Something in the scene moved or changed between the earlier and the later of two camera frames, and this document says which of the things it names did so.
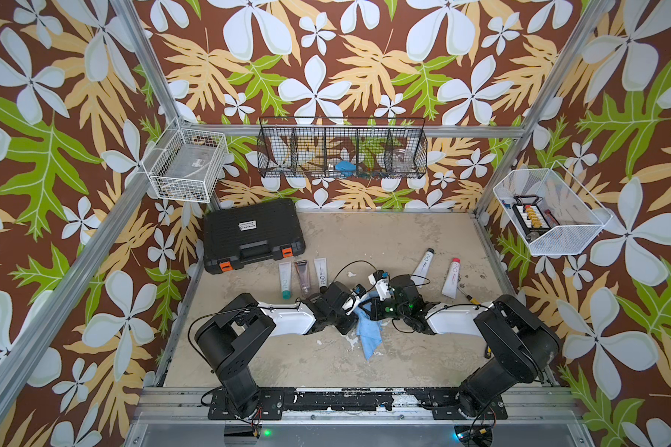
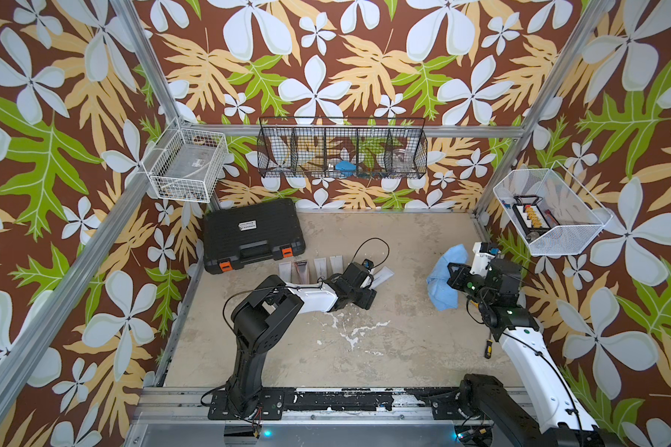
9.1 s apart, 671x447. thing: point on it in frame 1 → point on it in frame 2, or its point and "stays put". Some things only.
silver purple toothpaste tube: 302,268 stays put
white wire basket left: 186,164 stays put
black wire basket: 342,148 stays put
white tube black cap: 321,264 stays put
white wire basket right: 554,213 stays put
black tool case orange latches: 252,233 stays put
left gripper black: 346,327 → 367,298
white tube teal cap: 285,277 stays put
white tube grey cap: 419,275 → 381,276
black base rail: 444,403 stays put
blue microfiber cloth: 369,331 → 444,295
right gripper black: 376,308 → 458,278
